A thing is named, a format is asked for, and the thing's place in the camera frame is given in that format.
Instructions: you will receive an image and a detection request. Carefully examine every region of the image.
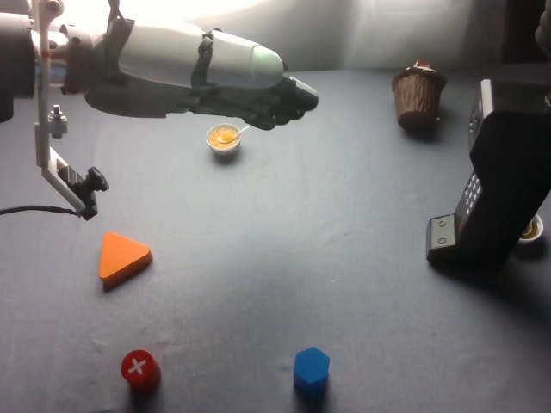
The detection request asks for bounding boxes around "red cylinder block white cross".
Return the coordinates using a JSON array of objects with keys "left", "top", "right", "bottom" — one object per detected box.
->
[{"left": 120, "top": 348, "right": 163, "bottom": 391}]

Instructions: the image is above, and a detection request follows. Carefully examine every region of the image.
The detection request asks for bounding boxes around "black camera cable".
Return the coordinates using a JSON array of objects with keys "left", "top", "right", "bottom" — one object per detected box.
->
[{"left": 0, "top": 205, "right": 83, "bottom": 218}]

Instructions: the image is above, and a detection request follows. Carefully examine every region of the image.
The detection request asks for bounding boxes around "brown toy cupcake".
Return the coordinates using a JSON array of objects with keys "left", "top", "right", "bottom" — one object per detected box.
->
[{"left": 391, "top": 59, "right": 448, "bottom": 133}]

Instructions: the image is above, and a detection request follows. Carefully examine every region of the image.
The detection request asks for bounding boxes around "blue hexagon block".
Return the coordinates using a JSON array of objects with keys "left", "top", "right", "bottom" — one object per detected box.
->
[{"left": 293, "top": 346, "right": 331, "bottom": 393}]

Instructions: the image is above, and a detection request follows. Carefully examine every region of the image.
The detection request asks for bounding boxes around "white backdrop cloth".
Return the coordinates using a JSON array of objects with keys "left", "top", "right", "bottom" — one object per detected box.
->
[{"left": 55, "top": 0, "right": 505, "bottom": 74}]

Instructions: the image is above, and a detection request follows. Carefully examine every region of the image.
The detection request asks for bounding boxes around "orange triangle block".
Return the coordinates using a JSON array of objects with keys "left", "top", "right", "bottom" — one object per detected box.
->
[{"left": 98, "top": 231, "right": 154, "bottom": 290}]

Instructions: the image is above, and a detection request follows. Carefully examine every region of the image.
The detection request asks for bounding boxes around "toy bowl orange soup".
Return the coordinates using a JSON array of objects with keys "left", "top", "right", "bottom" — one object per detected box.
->
[{"left": 206, "top": 122, "right": 251, "bottom": 159}]

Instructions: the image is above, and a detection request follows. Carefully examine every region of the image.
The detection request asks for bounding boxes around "toy bowl green soup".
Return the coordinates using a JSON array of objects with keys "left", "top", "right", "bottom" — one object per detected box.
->
[{"left": 517, "top": 213, "right": 546, "bottom": 244}]

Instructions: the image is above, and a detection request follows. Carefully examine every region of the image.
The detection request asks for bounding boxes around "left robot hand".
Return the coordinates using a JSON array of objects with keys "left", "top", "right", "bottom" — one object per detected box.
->
[{"left": 85, "top": 19, "right": 320, "bottom": 133}]

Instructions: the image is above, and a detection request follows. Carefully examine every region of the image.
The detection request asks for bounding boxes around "grey table cloth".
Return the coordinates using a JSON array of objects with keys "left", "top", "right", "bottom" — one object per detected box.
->
[{"left": 0, "top": 68, "right": 551, "bottom": 413}]

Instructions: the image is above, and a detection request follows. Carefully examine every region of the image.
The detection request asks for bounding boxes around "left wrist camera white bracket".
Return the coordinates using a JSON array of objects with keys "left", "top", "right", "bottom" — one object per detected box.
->
[{"left": 33, "top": 0, "right": 110, "bottom": 222}]

